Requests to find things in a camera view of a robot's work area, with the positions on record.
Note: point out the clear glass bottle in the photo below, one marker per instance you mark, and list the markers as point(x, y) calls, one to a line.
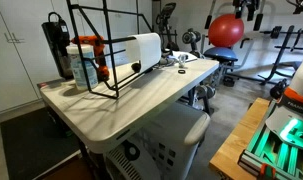
point(181, 60)

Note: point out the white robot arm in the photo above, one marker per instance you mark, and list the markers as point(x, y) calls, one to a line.
point(275, 151)

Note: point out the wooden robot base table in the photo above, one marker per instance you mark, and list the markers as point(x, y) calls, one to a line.
point(224, 163)

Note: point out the white paper towel roll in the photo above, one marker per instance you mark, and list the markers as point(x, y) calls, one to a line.
point(144, 51)

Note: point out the elliptical exercise machine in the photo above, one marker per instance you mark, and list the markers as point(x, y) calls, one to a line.
point(162, 20)

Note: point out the white laundry basket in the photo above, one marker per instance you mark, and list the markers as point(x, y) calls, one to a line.
point(163, 149)

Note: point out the orange power drill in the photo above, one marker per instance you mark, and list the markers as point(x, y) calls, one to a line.
point(98, 47)

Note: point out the wet wipes canister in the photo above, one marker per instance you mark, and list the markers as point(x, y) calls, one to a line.
point(82, 76)

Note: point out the blue balance trainer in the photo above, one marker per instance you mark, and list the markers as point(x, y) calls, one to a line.
point(220, 53)

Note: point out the red exercise ball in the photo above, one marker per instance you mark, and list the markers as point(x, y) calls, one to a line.
point(226, 30)

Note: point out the black floor mat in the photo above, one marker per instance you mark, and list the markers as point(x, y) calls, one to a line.
point(33, 143)

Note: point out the white cabinet doors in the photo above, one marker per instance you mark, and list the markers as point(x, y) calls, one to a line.
point(25, 56)

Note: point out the black weight bench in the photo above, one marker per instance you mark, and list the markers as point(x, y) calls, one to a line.
point(274, 34)

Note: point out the black bag with handle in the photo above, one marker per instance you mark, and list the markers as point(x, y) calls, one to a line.
point(58, 38)

